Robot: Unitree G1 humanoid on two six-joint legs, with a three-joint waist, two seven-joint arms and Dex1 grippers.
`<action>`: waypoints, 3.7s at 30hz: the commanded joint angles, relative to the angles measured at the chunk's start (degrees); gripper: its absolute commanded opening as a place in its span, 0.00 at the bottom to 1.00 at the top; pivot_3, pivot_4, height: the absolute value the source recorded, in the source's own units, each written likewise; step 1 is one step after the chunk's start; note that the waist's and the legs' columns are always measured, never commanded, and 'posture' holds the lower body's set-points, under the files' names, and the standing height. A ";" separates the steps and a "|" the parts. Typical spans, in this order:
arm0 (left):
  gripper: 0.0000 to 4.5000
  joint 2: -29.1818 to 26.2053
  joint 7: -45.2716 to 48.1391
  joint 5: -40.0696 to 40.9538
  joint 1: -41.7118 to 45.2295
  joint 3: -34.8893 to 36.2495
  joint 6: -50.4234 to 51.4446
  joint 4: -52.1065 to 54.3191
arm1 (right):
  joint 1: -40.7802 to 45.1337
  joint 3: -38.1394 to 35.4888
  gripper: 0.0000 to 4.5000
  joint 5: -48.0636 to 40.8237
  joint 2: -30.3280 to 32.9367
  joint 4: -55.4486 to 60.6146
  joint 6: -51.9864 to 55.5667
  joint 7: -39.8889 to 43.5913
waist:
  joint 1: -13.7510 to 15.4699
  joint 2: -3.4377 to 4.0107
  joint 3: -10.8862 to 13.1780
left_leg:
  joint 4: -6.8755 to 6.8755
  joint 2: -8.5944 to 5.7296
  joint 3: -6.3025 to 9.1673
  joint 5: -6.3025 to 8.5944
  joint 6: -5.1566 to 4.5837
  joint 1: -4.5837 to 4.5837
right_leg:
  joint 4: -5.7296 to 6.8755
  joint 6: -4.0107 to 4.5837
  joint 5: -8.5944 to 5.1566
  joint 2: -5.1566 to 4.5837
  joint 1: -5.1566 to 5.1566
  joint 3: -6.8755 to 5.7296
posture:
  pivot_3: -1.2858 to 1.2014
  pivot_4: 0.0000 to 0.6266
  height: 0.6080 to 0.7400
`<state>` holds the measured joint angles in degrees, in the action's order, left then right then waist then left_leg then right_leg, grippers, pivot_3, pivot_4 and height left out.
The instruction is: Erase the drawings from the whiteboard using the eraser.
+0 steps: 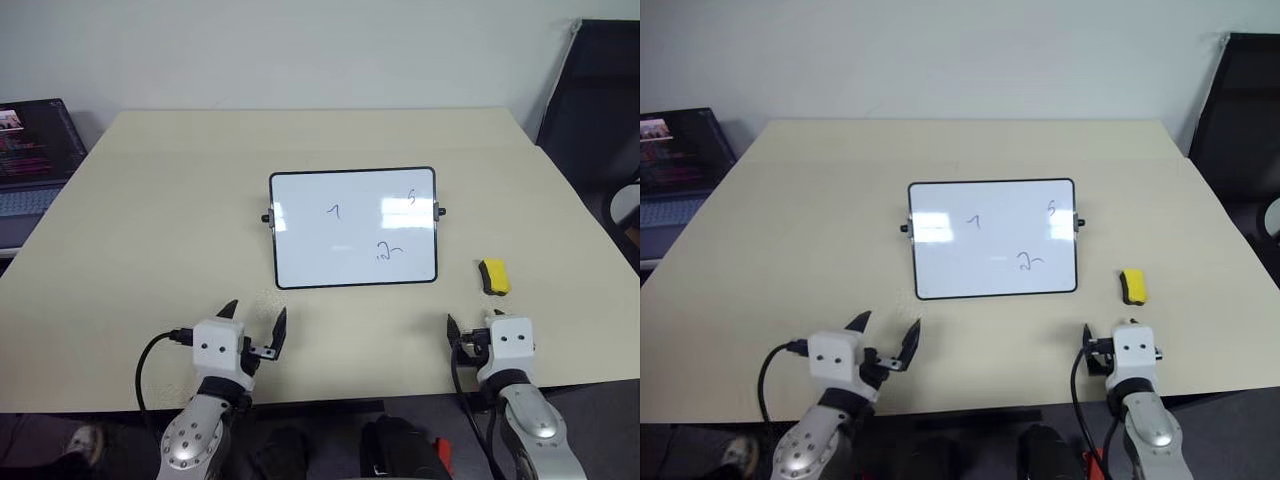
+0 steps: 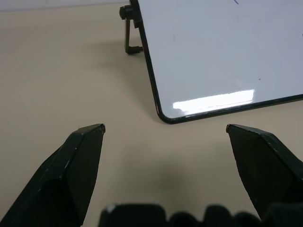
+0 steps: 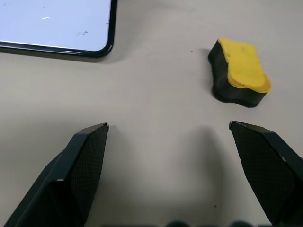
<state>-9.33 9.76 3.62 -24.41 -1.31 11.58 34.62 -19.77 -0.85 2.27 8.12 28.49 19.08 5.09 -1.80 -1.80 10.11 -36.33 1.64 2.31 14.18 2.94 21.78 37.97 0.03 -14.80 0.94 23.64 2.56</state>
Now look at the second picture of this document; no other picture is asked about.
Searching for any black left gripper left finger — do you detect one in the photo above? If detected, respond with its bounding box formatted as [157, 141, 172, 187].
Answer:
[0, 123, 106, 227]

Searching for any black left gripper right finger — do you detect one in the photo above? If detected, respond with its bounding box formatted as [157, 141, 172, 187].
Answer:
[225, 123, 303, 222]

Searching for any white board with black frame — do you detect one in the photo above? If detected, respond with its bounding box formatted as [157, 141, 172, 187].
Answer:
[129, 0, 303, 125]

